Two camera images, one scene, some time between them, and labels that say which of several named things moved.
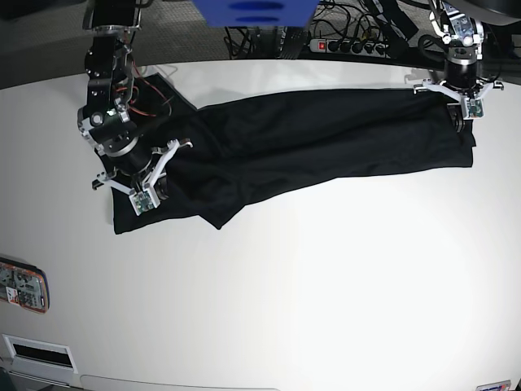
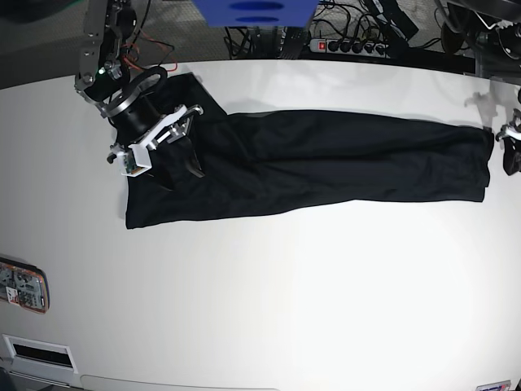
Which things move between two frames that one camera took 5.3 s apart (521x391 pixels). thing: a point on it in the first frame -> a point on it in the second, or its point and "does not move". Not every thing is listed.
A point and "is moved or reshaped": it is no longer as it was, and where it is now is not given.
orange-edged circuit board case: [24, 285] does not move
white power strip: [354, 47] does not move
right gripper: [461, 80] -> [512, 147]
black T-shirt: [246, 147] is moved or reshaped
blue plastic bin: [256, 13] does not move
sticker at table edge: [503, 385] does not move
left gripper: [142, 169] -> [142, 125]
